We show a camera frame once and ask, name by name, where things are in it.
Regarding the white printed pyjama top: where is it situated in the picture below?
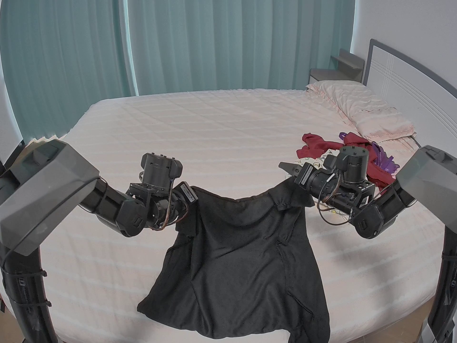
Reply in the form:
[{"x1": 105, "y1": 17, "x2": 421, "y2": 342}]
[{"x1": 293, "y1": 150, "x2": 343, "y2": 172}]

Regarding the bed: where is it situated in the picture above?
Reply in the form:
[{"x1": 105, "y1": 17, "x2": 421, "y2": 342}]
[{"x1": 0, "y1": 39, "x2": 457, "y2": 343}]

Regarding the cream pillow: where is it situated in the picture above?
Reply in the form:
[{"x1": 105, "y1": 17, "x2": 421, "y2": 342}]
[{"x1": 305, "y1": 80, "x2": 417, "y2": 142}]

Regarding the grey bedside table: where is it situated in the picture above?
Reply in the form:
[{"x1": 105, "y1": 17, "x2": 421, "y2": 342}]
[{"x1": 309, "y1": 49, "x2": 365, "y2": 85}]

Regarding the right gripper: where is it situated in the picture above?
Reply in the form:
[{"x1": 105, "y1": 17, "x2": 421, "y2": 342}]
[{"x1": 279, "y1": 162, "x2": 340, "y2": 201}]

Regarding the purple garment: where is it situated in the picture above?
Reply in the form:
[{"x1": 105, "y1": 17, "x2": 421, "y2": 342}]
[{"x1": 338, "y1": 131, "x2": 398, "y2": 176}]

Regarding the blue-green curtain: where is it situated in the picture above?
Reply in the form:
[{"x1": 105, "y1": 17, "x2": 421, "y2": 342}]
[
  {"x1": 127, "y1": 0, "x2": 358, "y2": 96},
  {"x1": 0, "y1": 0, "x2": 140, "y2": 147}
]

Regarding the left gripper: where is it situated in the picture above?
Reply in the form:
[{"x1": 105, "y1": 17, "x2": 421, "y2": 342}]
[{"x1": 171, "y1": 181, "x2": 199, "y2": 224}]

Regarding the black polo shirt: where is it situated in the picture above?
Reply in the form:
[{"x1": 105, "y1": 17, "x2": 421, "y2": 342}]
[{"x1": 137, "y1": 182, "x2": 331, "y2": 343}]

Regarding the dark red garment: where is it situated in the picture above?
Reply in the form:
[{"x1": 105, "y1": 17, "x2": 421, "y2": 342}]
[{"x1": 296, "y1": 132, "x2": 397, "y2": 196}]

